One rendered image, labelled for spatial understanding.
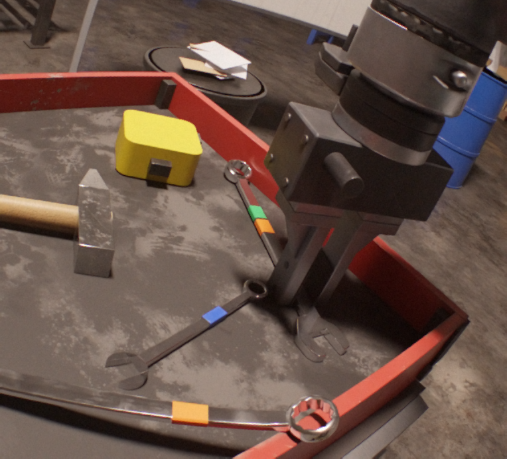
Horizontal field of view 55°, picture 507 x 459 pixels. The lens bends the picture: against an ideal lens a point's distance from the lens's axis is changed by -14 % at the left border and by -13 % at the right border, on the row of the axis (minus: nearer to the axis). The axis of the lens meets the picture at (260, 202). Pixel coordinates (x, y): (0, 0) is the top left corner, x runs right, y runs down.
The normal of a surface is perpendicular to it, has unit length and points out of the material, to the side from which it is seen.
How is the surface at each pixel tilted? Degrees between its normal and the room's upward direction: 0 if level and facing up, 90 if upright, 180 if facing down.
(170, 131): 0
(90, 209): 0
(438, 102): 91
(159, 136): 0
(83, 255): 90
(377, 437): 14
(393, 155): 90
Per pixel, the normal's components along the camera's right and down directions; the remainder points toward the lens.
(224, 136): -0.68, 0.12
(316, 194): 0.31, 0.58
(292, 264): -0.88, -0.13
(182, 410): 0.19, -0.82
